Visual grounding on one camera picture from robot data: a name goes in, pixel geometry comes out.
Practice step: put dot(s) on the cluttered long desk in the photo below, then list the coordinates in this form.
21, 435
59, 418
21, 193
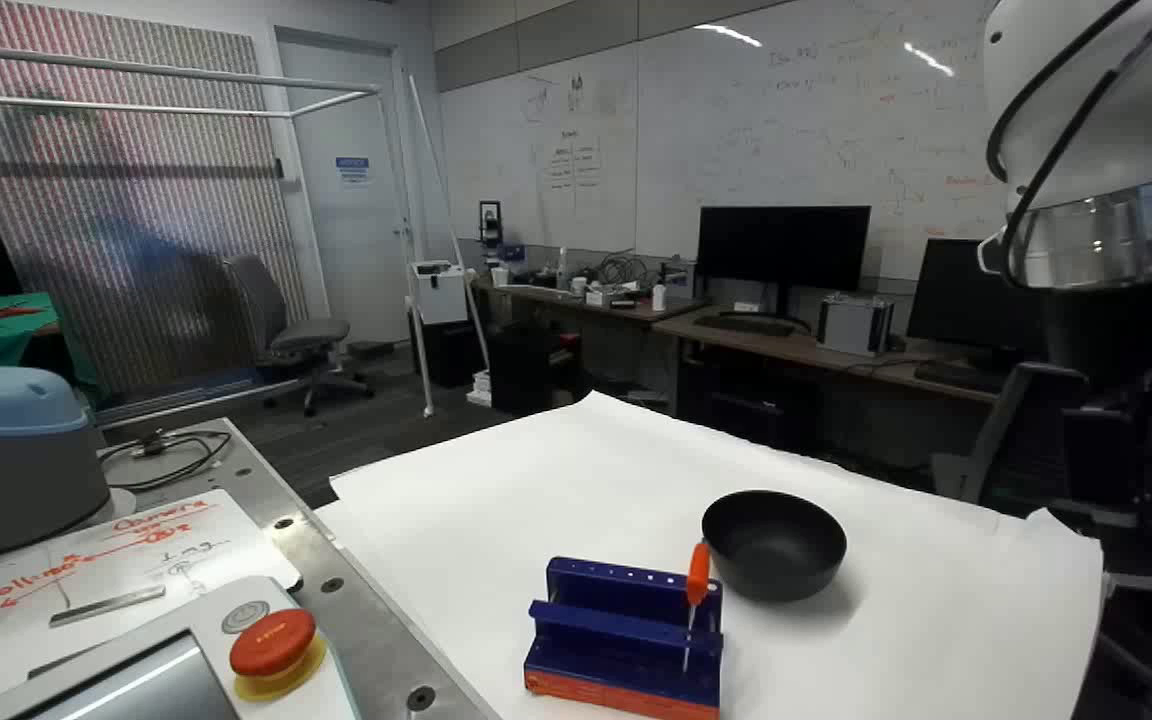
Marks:
578, 305

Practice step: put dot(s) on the small black monitor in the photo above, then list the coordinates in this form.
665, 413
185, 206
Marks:
965, 302

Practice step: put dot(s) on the black wall device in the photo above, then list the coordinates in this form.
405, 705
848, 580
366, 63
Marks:
488, 220

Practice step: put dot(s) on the aluminium frame rail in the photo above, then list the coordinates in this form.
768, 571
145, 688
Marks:
200, 78

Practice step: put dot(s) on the red emergency stop button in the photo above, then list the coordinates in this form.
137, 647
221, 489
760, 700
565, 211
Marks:
275, 643

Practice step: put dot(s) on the white paper sheet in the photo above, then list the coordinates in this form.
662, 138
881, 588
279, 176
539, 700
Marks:
898, 643

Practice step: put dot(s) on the white control box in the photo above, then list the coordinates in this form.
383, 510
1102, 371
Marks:
137, 672

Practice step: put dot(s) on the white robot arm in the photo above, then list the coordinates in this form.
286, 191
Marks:
1116, 120

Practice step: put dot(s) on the blue grey plastic container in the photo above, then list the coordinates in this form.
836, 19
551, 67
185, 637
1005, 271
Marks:
8, 454

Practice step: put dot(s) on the white computer case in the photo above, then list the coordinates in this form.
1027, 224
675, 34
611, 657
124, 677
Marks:
859, 326

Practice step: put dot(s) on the wide black monitor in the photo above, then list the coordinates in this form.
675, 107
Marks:
781, 244

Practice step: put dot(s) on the orange block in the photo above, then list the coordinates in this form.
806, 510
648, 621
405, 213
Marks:
698, 571

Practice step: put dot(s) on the blue tool rack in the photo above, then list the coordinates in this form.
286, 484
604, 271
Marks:
622, 643

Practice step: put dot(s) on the white door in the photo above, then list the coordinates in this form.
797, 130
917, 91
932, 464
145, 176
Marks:
356, 184

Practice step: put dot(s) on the paper label with red writing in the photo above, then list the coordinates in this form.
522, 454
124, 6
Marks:
70, 580

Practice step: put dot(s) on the grey office chair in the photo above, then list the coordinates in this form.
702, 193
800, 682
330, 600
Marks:
286, 326

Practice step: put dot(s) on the white box on stand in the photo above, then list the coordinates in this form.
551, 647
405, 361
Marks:
441, 293

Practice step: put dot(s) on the brown wooden desk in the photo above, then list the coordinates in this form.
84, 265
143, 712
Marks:
788, 348

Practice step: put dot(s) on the black bowl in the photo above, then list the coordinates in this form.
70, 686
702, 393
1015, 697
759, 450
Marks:
772, 540

